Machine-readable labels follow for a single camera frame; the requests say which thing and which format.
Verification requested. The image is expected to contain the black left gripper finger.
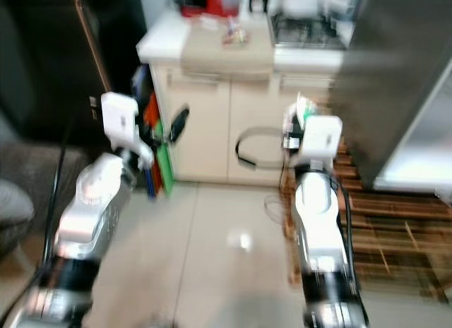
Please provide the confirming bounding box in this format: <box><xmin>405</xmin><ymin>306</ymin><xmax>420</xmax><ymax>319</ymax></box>
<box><xmin>168</xmin><ymin>107</ymin><xmax>190</xmax><ymax>144</ymax></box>

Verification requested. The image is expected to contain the white green food packet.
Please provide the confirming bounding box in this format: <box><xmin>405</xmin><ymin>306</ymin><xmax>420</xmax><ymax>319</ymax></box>
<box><xmin>282</xmin><ymin>90</ymin><xmax>319</xmax><ymax>132</ymax></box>

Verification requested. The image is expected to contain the dark grey fridge panel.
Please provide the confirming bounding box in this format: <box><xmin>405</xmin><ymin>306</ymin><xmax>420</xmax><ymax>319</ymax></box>
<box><xmin>331</xmin><ymin>0</ymin><xmax>452</xmax><ymax>192</ymax></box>

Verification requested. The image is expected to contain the black fridge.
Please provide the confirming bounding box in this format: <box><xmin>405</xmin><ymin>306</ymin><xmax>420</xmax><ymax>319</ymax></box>
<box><xmin>0</xmin><ymin>0</ymin><xmax>150</xmax><ymax>175</ymax></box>

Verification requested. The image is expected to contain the cream kitchen cabinet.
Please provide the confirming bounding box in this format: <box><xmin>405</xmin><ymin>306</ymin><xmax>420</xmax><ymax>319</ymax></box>
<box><xmin>137</xmin><ymin>10</ymin><xmax>347</xmax><ymax>188</ymax></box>

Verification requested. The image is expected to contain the green board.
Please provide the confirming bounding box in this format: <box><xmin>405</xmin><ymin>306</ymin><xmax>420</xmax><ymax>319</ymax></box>
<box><xmin>155</xmin><ymin>140</ymin><xmax>177</xmax><ymax>197</ymax></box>

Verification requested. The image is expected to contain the blue board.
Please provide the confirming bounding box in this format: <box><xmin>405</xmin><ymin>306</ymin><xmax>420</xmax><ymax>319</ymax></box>
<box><xmin>132</xmin><ymin>62</ymin><xmax>157</xmax><ymax>199</ymax></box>

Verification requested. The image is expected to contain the colourful snack packet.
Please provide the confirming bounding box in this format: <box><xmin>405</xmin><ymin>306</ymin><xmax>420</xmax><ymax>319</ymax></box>
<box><xmin>220</xmin><ymin>23</ymin><xmax>252</xmax><ymax>47</ymax></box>

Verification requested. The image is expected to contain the steel gas stove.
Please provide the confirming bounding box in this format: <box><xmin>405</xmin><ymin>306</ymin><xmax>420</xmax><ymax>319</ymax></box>
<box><xmin>271</xmin><ymin>13</ymin><xmax>344</xmax><ymax>48</ymax></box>

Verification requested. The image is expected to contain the grey upholstered seat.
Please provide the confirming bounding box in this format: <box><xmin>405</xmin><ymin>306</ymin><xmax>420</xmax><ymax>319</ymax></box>
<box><xmin>0</xmin><ymin>140</ymin><xmax>76</xmax><ymax>259</ymax></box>

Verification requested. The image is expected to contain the white counter block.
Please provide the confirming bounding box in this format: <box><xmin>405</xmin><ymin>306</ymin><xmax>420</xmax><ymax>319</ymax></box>
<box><xmin>374</xmin><ymin>79</ymin><xmax>452</xmax><ymax>195</ymax></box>

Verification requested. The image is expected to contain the red kitchen appliance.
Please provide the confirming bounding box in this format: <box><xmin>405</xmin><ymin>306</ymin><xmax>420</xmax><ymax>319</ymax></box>
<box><xmin>178</xmin><ymin>0</ymin><xmax>245</xmax><ymax>18</ymax></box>

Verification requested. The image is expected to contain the wooden slatted crate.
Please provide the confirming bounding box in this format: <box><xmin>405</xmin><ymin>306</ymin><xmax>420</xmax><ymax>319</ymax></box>
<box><xmin>282</xmin><ymin>140</ymin><xmax>452</xmax><ymax>302</ymax></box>

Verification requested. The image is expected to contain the person's grey trouser leg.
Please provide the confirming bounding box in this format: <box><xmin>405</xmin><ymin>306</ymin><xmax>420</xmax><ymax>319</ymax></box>
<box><xmin>0</xmin><ymin>179</ymin><xmax>35</xmax><ymax>227</ymax></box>

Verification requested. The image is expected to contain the black white bottle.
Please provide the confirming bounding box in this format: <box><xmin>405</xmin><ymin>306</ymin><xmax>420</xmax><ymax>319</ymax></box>
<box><xmin>248</xmin><ymin>0</ymin><xmax>271</xmax><ymax>15</ymax></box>

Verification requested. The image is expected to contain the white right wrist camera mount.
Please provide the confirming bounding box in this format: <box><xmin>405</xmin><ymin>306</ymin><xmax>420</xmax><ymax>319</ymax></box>
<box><xmin>296</xmin><ymin>115</ymin><xmax>344</xmax><ymax>168</ymax></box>

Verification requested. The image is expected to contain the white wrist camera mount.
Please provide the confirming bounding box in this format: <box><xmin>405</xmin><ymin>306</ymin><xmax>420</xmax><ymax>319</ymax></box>
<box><xmin>101</xmin><ymin>92</ymin><xmax>155</xmax><ymax>167</ymax></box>
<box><xmin>296</xmin><ymin>115</ymin><xmax>344</xmax><ymax>168</ymax></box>

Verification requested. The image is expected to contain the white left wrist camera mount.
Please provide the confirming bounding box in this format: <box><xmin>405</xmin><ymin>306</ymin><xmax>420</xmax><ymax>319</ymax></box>
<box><xmin>101</xmin><ymin>92</ymin><xmax>155</xmax><ymax>167</ymax></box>

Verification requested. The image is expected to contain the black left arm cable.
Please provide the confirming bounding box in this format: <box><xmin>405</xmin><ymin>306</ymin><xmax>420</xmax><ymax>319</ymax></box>
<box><xmin>0</xmin><ymin>109</ymin><xmax>107</xmax><ymax>328</ymax></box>

